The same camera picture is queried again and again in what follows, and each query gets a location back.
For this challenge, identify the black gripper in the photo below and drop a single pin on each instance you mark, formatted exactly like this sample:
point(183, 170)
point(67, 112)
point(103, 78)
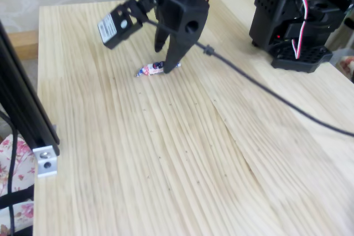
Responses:
point(183, 17)

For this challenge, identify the candy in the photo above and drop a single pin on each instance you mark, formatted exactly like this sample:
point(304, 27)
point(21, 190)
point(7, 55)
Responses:
point(148, 70)

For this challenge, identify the black robot arm with base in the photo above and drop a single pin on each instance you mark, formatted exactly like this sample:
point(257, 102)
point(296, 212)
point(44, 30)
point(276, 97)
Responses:
point(276, 17)

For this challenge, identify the wooden plank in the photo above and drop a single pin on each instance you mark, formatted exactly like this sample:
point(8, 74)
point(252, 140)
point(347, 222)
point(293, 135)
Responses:
point(23, 44)

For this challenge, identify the floral patterned cloth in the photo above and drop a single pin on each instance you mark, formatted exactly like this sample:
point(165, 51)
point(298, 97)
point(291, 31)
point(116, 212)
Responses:
point(25, 169)
point(347, 66)

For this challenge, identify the black wrist camera with label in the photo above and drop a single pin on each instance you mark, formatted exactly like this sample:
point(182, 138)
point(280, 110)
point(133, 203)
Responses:
point(113, 30)

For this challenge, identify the aluminium extrusion post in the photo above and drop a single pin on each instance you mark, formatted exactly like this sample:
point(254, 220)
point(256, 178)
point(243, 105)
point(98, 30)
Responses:
point(25, 103)

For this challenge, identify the silver corner bracket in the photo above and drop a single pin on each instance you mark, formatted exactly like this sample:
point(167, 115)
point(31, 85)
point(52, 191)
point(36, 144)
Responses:
point(44, 164)

